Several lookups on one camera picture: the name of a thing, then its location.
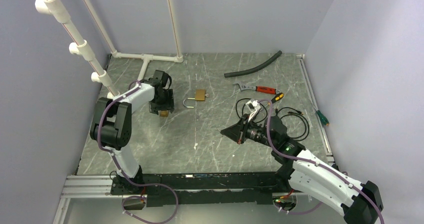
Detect black corrugated hose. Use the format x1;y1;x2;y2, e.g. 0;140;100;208
223;50;283;79

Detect green handled screwdriver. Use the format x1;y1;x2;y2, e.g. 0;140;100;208
311;103;330;126

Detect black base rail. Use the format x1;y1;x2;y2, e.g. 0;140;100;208
109;171;294;207

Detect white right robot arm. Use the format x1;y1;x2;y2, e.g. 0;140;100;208
220;114;384;224

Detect yellow black screwdriver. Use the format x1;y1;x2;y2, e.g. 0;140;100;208
267;92;284;106

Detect red handled adjustable wrench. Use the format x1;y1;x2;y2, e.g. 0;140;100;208
233;81;281;95

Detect black cable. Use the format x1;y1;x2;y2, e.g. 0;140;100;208
235;97;311;142

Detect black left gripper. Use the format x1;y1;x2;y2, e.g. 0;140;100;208
149;89;174;115

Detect large brass padlock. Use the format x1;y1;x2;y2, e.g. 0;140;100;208
182;89;207;109

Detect small brass padlock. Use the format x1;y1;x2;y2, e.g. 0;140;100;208
159;110;169;118

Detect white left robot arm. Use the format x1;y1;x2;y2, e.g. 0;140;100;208
89;70;175;194

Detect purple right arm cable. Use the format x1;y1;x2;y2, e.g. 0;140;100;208
258;98;385;224

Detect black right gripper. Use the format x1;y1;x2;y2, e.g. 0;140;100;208
220;113;276;148

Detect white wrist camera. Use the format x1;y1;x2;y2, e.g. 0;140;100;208
245;99;262;122

